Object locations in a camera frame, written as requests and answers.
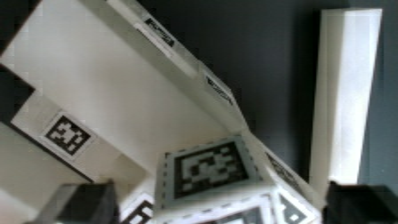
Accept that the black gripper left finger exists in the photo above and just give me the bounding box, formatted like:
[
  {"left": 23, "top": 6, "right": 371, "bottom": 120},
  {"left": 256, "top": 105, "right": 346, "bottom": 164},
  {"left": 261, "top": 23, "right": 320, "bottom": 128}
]
[{"left": 27, "top": 182, "right": 119, "bottom": 224}]

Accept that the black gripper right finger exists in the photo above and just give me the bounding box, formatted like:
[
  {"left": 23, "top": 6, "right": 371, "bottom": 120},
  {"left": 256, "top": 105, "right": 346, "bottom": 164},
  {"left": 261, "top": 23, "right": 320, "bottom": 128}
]
[{"left": 321, "top": 182, "right": 398, "bottom": 224}]

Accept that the white tagged cube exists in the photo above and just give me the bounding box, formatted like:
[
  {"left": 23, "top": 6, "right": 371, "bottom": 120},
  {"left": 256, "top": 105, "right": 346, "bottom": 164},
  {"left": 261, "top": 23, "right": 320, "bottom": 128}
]
[{"left": 153, "top": 132, "right": 323, "bottom": 224}]

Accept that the white chair backrest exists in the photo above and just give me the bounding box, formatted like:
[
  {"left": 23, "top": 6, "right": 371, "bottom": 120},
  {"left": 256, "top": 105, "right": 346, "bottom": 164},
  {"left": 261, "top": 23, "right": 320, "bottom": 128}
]
[{"left": 0, "top": 0, "right": 250, "bottom": 224}]

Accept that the white chair leg with tag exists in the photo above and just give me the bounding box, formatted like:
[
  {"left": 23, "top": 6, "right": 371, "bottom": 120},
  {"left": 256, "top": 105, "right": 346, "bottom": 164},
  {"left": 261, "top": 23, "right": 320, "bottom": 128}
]
[{"left": 105, "top": 0, "right": 199, "bottom": 77}]

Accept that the white U-shaped frame wall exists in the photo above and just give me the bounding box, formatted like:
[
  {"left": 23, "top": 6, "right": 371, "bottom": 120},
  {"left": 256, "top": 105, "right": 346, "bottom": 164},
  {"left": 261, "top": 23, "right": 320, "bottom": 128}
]
[{"left": 309, "top": 8, "right": 382, "bottom": 194}]

